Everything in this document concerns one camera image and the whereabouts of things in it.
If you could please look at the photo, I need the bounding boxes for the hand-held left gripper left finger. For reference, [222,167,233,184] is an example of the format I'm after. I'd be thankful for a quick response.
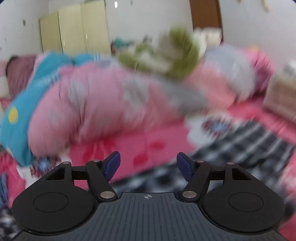
[45,151,121,202]

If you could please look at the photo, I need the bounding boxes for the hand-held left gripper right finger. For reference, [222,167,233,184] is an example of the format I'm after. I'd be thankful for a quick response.
[176,152,252,202]

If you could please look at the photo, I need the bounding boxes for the black white plaid pants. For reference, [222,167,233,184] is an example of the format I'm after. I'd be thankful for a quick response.
[111,119,296,202]

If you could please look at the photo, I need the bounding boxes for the pink floral bed blanket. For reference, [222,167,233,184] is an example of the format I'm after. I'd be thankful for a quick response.
[0,97,296,241]

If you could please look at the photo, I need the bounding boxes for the pink floral duvet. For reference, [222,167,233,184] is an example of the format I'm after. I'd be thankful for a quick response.
[29,45,277,158]

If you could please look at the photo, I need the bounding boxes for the green cream fleece blanket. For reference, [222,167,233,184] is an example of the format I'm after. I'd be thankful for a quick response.
[118,27,222,80]

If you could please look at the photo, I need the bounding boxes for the pink checked folded garment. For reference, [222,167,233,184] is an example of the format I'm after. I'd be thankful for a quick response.
[264,74,296,121]

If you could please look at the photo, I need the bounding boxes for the teal cloth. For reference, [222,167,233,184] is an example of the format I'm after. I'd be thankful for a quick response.
[112,38,131,50]

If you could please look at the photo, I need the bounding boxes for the pale yellow wardrobe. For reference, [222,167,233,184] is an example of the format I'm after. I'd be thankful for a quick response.
[39,0,111,56]

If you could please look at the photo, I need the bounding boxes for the brown wooden door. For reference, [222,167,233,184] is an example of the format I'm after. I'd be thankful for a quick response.
[190,0,223,43]

